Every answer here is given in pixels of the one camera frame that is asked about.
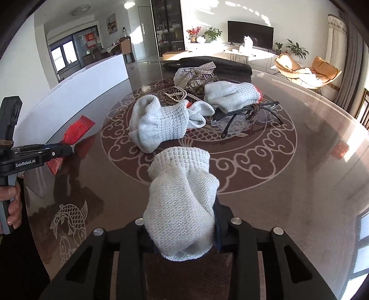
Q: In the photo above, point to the white tv cabinet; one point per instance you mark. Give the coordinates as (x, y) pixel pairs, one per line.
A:
(207, 47)

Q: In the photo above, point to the covered standing air conditioner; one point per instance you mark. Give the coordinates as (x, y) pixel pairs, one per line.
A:
(337, 40)

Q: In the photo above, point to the white knit work glove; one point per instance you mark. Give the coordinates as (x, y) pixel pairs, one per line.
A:
(178, 207)
(230, 93)
(161, 124)

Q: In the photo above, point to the white round vase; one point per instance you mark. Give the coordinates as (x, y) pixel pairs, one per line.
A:
(200, 39)

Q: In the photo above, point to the light wooden low bench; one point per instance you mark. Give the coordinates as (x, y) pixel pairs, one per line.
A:
(175, 55)

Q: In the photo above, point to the red paper sign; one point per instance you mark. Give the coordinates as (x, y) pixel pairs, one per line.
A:
(91, 39)

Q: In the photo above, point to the wicker back wooden chair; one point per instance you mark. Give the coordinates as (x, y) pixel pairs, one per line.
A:
(126, 46)

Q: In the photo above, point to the pearl bronze hair clip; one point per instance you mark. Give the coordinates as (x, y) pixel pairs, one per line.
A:
(175, 96)

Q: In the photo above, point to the red flower arrangement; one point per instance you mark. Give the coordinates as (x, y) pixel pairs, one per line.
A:
(193, 31)

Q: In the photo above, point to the bronze claw hair clip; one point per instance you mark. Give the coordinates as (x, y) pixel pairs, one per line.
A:
(199, 85)

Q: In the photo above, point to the person's left hand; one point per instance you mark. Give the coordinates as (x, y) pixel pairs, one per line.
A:
(16, 207)

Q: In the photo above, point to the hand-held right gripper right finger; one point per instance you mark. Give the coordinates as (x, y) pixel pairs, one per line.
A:
(230, 236)

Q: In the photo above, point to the red snack packet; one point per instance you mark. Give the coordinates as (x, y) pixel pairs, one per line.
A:
(79, 128)

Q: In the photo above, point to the small green potted plant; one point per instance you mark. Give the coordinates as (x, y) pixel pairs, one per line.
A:
(278, 47)

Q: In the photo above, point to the wooden dining chair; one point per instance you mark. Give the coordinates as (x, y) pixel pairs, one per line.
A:
(363, 109)

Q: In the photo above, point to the large leafy potted plant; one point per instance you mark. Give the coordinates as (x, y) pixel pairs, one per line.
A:
(297, 47)

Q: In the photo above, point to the orange lounge chair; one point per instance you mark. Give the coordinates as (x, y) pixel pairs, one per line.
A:
(325, 67)
(291, 69)

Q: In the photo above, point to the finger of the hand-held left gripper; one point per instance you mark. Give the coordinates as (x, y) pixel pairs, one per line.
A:
(34, 147)
(59, 151)

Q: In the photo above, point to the grey curtain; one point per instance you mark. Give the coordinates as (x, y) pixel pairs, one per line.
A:
(351, 57)

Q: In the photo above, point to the dark glass display cabinet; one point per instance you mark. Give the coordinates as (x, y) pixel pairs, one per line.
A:
(168, 26)

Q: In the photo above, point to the glass balcony door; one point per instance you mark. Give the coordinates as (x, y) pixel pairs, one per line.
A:
(62, 54)

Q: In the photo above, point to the black framed glasses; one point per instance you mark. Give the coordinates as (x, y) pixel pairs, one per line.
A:
(233, 122)

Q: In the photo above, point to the round ceiling lamp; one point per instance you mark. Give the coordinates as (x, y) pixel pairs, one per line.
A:
(80, 11)

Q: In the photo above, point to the white container box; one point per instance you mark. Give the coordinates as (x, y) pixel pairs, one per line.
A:
(86, 83)

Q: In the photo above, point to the rhinestone bow hair clip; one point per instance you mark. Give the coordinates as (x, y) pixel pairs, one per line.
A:
(196, 70)

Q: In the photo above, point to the black bag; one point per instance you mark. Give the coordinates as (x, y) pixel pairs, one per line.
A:
(230, 67)

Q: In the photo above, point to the blue white tissue packet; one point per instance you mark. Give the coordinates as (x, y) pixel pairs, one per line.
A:
(181, 75)

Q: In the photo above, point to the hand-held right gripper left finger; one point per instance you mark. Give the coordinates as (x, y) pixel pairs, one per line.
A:
(132, 239)

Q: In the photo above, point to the white coffee table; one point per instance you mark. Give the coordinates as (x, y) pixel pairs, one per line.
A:
(261, 54)

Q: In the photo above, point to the white door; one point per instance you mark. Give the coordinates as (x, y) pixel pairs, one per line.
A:
(145, 34)

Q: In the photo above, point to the framed wall painting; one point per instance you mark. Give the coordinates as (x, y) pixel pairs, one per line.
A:
(111, 23)

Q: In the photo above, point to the black television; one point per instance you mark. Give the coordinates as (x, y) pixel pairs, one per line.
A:
(259, 33)

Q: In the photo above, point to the white cat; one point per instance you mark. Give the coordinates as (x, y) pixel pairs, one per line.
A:
(247, 44)

